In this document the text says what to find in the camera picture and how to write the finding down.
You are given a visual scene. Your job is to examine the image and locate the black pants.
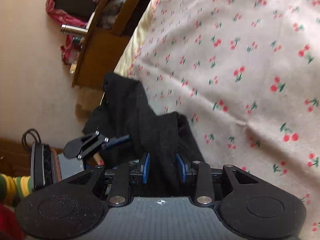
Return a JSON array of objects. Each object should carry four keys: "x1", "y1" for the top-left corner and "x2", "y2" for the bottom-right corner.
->
[{"x1": 82, "y1": 73, "x2": 204, "y2": 197}]

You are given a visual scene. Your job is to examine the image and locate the striped sleeve forearm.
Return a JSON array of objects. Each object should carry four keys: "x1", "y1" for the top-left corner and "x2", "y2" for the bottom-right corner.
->
[{"x1": 0, "y1": 173, "x2": 34, "y2": 207}]

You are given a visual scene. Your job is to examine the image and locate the wooden door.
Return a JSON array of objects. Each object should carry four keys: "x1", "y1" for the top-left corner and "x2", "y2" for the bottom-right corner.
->
[{"x1": 72, "y1": 0, "x2": 130, "y2": 90}]

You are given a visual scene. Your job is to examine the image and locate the pink floral cloth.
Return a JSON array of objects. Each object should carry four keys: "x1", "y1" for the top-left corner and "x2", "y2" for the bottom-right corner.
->
[{"x1": 45, "y1": 0, "x2": 87, "y2": 64}]

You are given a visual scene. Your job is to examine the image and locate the wooden shelf cabinet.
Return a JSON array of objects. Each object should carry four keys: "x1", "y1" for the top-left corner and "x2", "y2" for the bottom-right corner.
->
[{"x1": 96, "y1": 0, "x2": 153, "y2": 37}]

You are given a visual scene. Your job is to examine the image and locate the cherry print bed quilt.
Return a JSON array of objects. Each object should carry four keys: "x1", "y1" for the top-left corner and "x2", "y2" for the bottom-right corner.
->
[{"x1": 116, "y1": 0, "x2": 319, "y2": 239}]

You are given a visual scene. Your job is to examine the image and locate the grey clothes in shelf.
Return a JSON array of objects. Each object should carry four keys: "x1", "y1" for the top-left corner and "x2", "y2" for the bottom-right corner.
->
[{"x1": 98, "y1": 0, "x2": 126, "y2": 29}]

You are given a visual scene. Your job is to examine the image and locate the black cable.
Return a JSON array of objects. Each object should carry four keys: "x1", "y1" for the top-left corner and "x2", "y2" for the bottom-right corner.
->
[{"x1": 21, "y1": 128, "x2": 42, "y2": 152}]

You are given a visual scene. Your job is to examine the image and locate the silver door handle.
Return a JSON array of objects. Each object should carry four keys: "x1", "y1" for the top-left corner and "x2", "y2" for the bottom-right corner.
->
[{"x1": 60, "y1": 12, "x2": 95, "y2": 37}]

